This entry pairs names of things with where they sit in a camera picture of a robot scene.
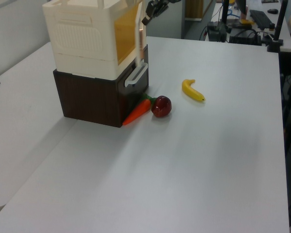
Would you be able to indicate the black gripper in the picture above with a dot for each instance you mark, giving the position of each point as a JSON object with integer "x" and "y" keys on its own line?
{"x": 155, "y": 7}

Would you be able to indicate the cream cabinet door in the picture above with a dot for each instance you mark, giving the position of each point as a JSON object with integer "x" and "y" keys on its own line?
{"x": 139, "y": 36}

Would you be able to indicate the cream plastic cabinet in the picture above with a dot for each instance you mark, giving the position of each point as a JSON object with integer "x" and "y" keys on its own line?
{"x": 82, "y": 36}

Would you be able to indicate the dark brown wooden cabinet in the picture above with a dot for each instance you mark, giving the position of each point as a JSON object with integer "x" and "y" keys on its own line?
{"x": 87, "y": 99}

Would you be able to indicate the wooden partition panel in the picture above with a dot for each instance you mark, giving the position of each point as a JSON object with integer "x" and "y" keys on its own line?
{"x": 198, "y": 8}

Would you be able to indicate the thin black pole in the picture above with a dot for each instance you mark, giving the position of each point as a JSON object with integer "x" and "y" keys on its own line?
{"x": 225, "y": 11}

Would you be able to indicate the yellow toy banana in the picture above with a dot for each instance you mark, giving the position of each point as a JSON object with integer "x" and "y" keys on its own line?
{"x": 191, "y": 91}

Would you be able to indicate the red toy apple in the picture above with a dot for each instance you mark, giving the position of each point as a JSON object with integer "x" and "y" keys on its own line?
{"x": 161, "y": 106}

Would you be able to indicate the flat black electronics box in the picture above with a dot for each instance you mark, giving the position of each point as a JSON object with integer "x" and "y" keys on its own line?
{"x": 245, "y": 37}

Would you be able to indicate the orange toy carrot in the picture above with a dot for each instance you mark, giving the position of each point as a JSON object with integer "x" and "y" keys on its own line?
{"x": 138, "y": 111}

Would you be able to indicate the black keyboard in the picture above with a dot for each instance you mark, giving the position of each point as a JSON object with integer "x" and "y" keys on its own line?
{"x": 260, "y": 19}

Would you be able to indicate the black computer mouse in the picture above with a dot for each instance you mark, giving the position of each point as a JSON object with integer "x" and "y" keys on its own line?
{"x": 272, "y": 11}

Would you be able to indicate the black camera pole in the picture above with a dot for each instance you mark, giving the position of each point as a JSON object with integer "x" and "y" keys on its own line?
{"x": 281, "y": 19}

